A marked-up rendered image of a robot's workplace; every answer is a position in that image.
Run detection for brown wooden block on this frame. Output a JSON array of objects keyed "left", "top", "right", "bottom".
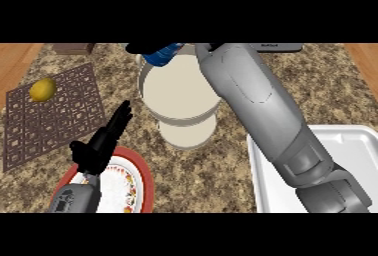
[{"left": 52, "top": 43, "right": 98, "bottom": 56}]

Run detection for brown patterned placemat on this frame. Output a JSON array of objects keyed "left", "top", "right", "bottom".
[{"left": 2, "top": 62, "right": 108, "bottom": 173}]

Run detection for red rimmed patterned plate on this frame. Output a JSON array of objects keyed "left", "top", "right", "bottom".
[{"left": 50, "top": 146, "right": 155, "bottom": 214}]

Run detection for grey appliance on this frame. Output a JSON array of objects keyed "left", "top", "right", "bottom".
[{"left": 248, "top": 43, "right": 304, "bottom": 53}]

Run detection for yellow lemon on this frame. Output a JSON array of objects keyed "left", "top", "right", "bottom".
[{"left": 28, "top": 77, "right": 58, "bottom": 103}]

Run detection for white tray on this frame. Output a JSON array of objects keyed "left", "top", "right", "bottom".
[{"left": 245, "top": 124, "right": 378, "bottom": 214}]

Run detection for blue can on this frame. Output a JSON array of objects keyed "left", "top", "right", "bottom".
[{"left": 142, "top": 43, "right": 186, "bottom": 68}]

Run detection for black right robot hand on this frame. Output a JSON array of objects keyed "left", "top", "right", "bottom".
[{"left": 124, "top": 43, "right": 225, "bottom": 55}]

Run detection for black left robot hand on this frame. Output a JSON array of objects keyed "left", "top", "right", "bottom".
[{"left": 68, "top": 99, "right": 135, "bottom": 177}]

